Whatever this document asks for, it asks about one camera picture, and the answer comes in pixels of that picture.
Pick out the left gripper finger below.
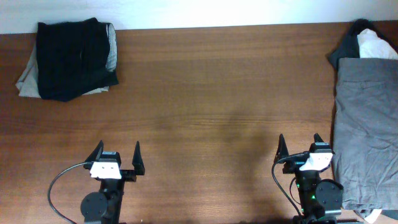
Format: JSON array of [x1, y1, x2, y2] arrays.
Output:
[[85, 140, 104, 162], [132, 141, 146, 175]]

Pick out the grey trousers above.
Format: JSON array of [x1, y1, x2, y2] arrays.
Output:
[[333, 58, 397, 210]]

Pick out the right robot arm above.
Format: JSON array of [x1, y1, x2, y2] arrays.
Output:
[[271, 133, 343, 224]]

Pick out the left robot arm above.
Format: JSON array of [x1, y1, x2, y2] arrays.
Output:
[[80, 141, 146, 224]]

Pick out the dark grey garment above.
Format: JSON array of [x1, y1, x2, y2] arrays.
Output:
[[328, 19, 397, 70]]

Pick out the beige folded garment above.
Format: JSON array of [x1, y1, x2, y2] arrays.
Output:
[[16, 23, 118, 98]]

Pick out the black folded garment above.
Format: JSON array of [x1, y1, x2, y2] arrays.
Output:
[[35, 17, 119, 102]]

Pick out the white garment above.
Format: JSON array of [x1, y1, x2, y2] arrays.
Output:
[[357, 29, 397, 60]]

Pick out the left black cable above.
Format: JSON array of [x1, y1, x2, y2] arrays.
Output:
[[47, 161, 91, 224]]

